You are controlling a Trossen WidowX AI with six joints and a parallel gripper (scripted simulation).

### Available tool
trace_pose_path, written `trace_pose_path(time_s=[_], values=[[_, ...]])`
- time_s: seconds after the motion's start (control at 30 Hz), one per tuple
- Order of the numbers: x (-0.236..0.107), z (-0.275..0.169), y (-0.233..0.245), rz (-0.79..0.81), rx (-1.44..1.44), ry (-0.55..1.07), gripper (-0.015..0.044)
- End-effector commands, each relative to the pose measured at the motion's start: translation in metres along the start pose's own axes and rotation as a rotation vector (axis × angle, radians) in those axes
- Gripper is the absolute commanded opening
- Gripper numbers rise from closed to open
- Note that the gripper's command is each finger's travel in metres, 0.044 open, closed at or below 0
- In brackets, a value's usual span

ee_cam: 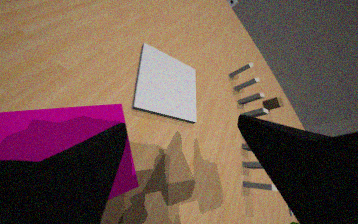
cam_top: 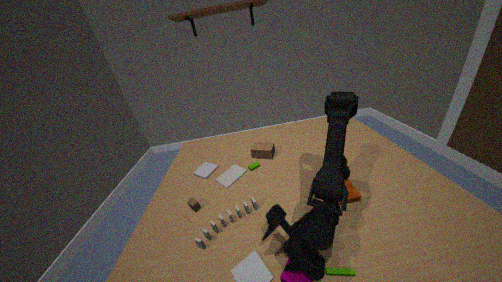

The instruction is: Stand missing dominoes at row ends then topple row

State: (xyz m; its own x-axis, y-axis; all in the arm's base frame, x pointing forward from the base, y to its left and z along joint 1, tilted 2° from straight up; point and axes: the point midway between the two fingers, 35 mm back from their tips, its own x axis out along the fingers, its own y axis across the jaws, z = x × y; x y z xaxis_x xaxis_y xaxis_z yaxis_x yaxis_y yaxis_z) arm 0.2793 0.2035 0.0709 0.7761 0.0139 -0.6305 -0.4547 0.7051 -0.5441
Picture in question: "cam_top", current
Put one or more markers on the green rectangular block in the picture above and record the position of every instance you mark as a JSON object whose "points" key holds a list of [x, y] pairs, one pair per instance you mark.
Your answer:
{"points": [[340, 272], [254, 166]]}

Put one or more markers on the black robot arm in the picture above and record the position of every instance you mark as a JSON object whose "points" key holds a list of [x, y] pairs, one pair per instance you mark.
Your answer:
{"points": [[318, 230]]}

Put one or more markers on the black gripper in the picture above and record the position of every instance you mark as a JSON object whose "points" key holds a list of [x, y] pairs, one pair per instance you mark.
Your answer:
{"points": [[275, 217]]}

